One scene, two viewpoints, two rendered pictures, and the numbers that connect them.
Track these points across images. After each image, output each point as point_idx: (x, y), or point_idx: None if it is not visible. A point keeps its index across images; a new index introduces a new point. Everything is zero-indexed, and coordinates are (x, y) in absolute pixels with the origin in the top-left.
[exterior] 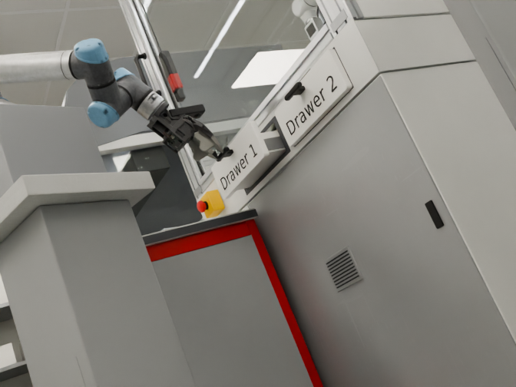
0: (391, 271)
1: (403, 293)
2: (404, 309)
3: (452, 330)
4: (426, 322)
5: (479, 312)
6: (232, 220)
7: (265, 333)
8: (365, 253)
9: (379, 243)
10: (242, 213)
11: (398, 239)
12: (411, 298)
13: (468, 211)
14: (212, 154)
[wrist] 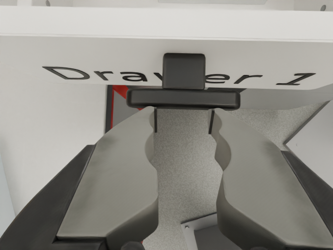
0: (272, 94)
1: (266, 97)
2: (255, 99)
3: (276, 103)
4: (263, 101)
5: (302, 103)
6: (110, 113)
7: None
8: (264, 89)
9: (288, 89)
10: (108, 85)
11: (306, 91)
12: (268, 98)
13: None
14: (154, 131)
